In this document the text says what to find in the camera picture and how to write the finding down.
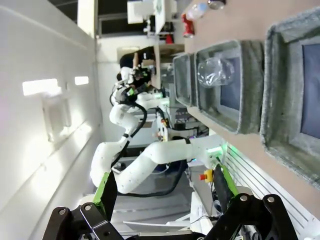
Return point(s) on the clear bottle pink label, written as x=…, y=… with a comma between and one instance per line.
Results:
x=197, y=11

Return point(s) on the large ceiling light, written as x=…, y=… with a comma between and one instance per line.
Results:
x=40, y=87

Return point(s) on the small ceiling light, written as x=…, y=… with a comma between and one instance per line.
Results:
x=81, y=80

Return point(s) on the grey fabric basket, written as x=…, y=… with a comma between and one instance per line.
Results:
x=185, y=80
x=280, y=100
x=250, y=87

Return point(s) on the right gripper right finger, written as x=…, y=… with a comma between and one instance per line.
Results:
x=222, y=185

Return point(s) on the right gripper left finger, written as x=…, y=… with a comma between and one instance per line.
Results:
x=107, y=195

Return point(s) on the crushed clear plastic cup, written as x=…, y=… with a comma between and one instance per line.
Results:
x=212, y=72

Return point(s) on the seated person black hair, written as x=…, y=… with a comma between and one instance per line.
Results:
x=130, y=58

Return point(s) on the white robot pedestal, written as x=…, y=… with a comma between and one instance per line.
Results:
x=160, y=120

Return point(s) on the white paper sheet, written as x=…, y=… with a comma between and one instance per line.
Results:
x=155, y=223

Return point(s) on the crushed red drink can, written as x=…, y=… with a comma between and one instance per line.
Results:
x=188, y=25

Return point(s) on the white cabinet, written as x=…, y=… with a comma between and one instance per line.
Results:
x=140, y=10

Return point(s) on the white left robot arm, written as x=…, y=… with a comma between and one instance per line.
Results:
x=162, y=152

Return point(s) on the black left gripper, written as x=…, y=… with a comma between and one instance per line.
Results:
x=142, y=76

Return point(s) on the yellow emergency stop button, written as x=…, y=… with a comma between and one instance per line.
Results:
x=207, y=175

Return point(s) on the clear acrylic wall holder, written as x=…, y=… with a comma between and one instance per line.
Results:
x=56, y=117

